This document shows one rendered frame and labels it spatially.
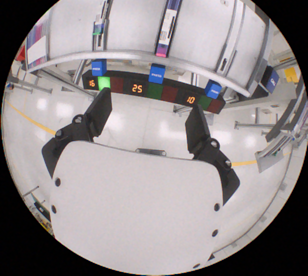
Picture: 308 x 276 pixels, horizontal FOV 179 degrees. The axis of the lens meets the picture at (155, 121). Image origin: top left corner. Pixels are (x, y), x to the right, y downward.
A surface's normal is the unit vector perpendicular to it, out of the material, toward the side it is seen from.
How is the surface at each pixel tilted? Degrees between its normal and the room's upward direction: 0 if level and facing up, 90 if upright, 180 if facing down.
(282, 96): 90
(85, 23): 47
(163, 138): 0
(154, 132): 0
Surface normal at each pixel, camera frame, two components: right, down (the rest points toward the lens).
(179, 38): -0.07, 0.72
